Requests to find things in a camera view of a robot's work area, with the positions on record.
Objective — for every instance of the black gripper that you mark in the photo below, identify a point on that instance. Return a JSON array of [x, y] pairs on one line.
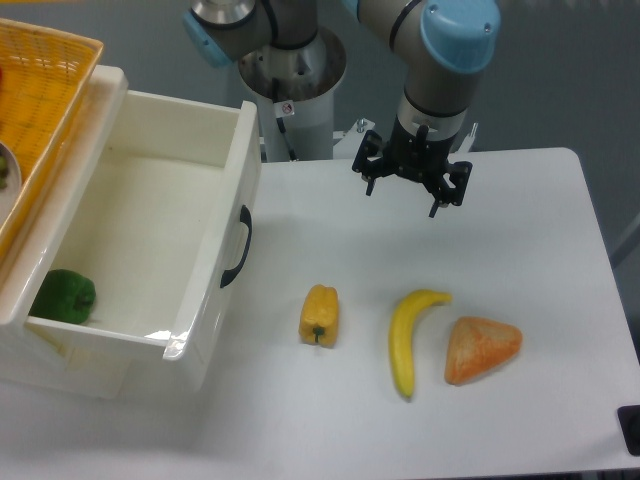
[[417, 158]]

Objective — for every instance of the white top drawer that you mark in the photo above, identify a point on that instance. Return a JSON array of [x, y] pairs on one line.
[[163, 228]]

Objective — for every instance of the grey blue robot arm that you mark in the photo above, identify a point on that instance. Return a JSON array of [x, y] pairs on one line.
[[445, 46]]

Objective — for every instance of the white drawer cabinet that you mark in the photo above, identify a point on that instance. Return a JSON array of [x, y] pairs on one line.
[[29, 353]]

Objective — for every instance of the yellow banana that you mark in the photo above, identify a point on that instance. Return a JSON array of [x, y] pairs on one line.
[[400, 336]]

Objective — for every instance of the yellow bell pepper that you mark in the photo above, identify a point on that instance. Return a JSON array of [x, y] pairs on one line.
[[319, 318]]

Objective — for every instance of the orange triangular bread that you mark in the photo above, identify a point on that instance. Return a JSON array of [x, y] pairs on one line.
[[478, 345]]

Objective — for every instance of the black device at table edge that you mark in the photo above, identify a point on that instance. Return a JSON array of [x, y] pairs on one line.
[[629, 420]]

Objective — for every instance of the green bell pepper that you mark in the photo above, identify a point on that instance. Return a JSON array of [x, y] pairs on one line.
[[64, 296]]

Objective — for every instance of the yellow woven basket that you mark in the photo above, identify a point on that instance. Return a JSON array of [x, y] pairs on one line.
[[45, 73]]

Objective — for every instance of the white plate with grapes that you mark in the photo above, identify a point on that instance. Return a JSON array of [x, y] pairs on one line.
[[11, 182]]

